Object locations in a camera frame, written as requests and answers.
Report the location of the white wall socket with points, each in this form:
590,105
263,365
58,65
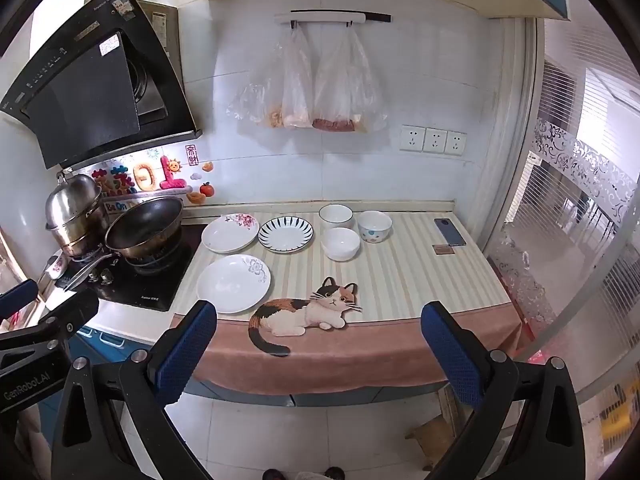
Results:
413,138
435,140
455,142

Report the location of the striped cat print mat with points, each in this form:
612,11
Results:
400,280

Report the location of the person's right shoe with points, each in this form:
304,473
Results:
334,473

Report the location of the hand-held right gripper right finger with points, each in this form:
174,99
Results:
450,350

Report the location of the person's shoe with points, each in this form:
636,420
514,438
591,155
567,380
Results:
272,474
334,473

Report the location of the white wall hook rail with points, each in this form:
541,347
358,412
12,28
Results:
320,19

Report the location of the white plate blue leaf rim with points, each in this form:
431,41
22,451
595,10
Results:
286,236

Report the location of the dark wok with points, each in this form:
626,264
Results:
145,225

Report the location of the black range hood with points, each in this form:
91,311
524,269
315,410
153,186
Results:
75,85

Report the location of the white plate pink flowers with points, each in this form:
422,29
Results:
227,237

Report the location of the plain white bowl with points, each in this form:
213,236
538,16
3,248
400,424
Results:
340,247

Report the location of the white door frame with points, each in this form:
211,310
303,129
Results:
505,135

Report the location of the patterned glass sliding door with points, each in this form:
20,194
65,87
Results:
550,240

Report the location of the white plate grey flower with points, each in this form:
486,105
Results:
230,285

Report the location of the colourful wall stickers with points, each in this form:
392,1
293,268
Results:
170,175

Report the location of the blue smartphone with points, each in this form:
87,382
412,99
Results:
450,232

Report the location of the white bowl coloured dots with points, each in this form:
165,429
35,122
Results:
374,232

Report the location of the clear plastic bag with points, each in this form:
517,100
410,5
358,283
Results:
297,90
350,90
255,100

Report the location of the person's left shoe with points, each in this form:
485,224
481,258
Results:
272,474

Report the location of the small white floral dish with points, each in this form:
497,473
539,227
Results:
56,266

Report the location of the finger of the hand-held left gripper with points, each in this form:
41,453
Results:
17,297
75,310

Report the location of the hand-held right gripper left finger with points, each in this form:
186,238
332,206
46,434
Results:
185,355

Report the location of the black glass gas stove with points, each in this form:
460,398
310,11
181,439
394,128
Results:
150,290

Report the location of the cardboard box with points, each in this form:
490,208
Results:
432,437

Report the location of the white bowl black rim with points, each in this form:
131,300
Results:
336,215

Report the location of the stainless steel steamer pot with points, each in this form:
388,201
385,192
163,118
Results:
75,205

